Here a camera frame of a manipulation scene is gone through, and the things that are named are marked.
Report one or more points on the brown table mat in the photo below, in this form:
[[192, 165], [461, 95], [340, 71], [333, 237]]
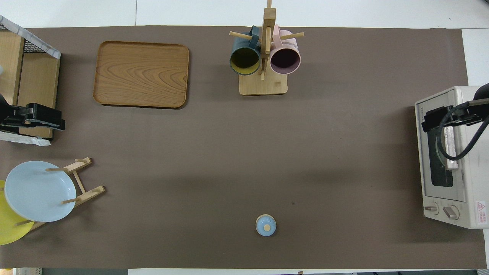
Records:
[[229, 152]]

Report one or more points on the dark teal mug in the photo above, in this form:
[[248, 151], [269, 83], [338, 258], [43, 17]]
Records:
[[244, 61]]

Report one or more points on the wooden serving tray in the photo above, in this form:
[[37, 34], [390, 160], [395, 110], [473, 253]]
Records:
[[141, 74]]

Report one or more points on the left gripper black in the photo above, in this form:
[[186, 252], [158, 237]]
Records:
[[13, 116]]

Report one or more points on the white toaster oven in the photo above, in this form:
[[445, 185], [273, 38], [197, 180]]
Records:
[[473, 172]]

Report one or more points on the wooden two-level shelf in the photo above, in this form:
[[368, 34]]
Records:
[[36, 80]]

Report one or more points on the light blue plate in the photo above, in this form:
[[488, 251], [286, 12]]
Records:
[[36, 193]]

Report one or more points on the wooden plate rack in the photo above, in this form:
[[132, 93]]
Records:
[[89, 194]]

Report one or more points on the pink mug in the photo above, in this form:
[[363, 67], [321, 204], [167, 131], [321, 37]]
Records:
[[284, 59]]

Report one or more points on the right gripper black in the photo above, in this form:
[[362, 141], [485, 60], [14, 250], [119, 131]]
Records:
[[477, 114]]

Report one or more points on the wooden mug tree stand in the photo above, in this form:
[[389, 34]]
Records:
[[263, 86]]

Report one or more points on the silver oven knob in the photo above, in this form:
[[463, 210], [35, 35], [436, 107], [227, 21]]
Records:
[[451, 212], [431, 208]]

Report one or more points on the yellow plate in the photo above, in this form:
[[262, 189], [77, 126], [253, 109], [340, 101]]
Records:
[[9, 229]]

